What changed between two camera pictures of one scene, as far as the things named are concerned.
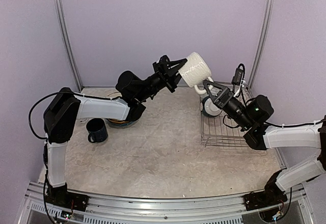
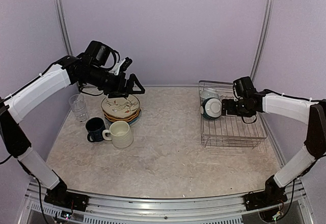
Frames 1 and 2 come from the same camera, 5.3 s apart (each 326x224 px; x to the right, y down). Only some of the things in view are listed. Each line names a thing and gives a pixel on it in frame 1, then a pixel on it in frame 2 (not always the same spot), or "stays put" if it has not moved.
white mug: [194, 72] to [119, 133]
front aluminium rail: [119, 210] stays put
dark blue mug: [97, 130] stays put
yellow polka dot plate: [122, 121] stays put
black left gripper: [167, 74] to [119, 88]
